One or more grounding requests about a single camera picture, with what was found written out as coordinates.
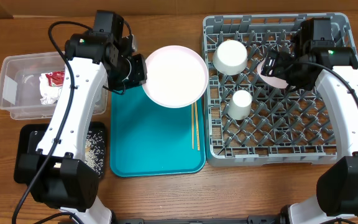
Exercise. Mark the teal plastic tray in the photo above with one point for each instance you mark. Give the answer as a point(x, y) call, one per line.
point(148, 139)

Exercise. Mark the grey dishwasher rack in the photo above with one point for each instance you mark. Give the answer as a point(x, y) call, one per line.
point(282, 127)

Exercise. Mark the cream shallow bowl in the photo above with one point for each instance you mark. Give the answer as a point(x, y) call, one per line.
point(230, 57)

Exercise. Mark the black waste tray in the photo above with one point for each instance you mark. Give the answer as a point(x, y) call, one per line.
point(30, 136)

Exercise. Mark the clear plastic waste bin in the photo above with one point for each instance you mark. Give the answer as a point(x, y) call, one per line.
point(19, 84)

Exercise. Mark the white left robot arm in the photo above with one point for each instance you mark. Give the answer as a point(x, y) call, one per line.
point(55, 171)

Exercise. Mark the cream plastic cup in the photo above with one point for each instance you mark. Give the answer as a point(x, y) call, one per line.
point(240, 105)

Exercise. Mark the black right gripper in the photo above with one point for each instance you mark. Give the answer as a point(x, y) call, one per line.
point(281, 63)

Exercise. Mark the pink round plate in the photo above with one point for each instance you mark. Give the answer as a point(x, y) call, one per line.
point(176, 76)

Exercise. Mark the pink food bowl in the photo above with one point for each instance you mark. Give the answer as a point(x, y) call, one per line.
point(272, 81)

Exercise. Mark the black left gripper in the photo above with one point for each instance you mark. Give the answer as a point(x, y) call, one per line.
point(140, 76)

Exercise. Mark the red snack wrapper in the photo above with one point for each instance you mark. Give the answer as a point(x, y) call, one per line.
point(56, 78)

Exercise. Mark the rice and peanut leftovers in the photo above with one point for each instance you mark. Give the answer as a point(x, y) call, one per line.
point(95, 149)

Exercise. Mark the white napkin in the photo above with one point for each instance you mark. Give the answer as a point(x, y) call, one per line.
point(49, 94)

